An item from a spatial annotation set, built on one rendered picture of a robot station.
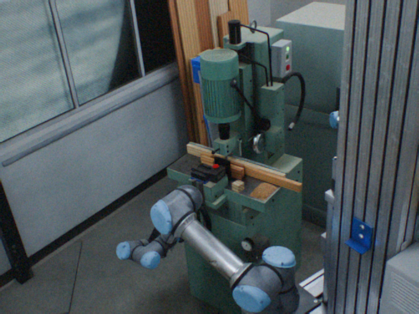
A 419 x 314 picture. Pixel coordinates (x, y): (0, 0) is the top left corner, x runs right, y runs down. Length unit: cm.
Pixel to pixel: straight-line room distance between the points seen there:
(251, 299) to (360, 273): 37
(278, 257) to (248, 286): 17
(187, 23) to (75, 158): 126
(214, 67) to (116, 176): 177
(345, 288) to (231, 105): 98
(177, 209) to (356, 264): 65
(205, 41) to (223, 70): 176
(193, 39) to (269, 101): 150
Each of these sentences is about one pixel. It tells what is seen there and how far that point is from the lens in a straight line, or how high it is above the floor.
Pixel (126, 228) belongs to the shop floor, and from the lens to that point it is 377.
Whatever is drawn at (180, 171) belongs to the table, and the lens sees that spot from 262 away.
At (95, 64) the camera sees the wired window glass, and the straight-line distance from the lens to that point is 357.
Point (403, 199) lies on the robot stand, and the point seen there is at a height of 143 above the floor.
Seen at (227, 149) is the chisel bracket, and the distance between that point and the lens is 251.
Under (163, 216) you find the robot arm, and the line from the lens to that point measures 183.
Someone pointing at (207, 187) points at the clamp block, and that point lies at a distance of 237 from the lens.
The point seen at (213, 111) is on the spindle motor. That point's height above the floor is 126.
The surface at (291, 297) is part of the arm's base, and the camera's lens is 195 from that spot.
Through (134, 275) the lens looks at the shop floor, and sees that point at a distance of 339.
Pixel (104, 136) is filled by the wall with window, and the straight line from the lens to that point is 365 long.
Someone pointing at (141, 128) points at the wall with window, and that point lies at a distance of 388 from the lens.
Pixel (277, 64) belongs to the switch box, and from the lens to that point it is 252.
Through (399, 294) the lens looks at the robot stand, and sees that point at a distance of 164.
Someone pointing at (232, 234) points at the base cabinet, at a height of 63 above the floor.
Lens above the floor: 230
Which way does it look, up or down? 31 degrees down
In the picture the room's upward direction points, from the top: 5 degrees counter-clockwise
